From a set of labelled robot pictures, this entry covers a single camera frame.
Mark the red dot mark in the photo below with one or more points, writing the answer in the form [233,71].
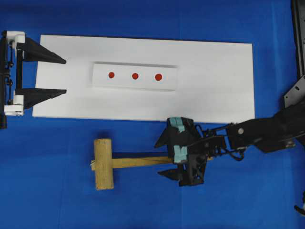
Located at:
[158,77]
[135,76]
[111,75]

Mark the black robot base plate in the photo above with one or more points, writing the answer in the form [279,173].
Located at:
[296,93]

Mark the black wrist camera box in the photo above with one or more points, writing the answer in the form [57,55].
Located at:
[178,134]

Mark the black aluminium frame rail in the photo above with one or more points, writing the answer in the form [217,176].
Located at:
[298,19]

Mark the white foam board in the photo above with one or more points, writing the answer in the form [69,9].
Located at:
[215,80]

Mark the red dot mark middle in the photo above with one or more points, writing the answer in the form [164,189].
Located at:
[135,76]

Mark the wooden mallet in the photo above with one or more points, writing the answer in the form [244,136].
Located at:
[192,170]

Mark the white raised target strip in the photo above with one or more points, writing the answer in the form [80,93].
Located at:
[123,77]

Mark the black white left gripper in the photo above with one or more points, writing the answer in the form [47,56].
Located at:
[14,103]

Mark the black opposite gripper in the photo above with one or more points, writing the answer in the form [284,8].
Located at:
[189,146]

